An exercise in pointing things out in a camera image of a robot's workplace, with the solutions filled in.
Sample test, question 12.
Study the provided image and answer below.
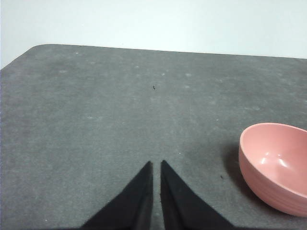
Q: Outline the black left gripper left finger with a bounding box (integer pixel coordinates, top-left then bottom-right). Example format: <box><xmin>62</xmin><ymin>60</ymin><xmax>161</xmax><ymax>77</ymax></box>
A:
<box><xmin>81</xmin><ymin>160</ymin><xmax>154</xmax><ymax>230</ymax></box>

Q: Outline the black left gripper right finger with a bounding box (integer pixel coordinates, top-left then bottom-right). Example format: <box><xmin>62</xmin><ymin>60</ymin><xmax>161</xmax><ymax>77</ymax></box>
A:
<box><xmin>160</xmin><ymin>160</ymin><xmax>236</xmax><ymax>230</ymax></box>

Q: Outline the pink ribbed bowl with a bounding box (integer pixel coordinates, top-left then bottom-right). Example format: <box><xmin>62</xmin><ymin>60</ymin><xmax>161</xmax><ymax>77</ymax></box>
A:
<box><xmin>238</xmin><ymin>122</ymin><xmax>307</xmax><ymax>218</ymax></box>

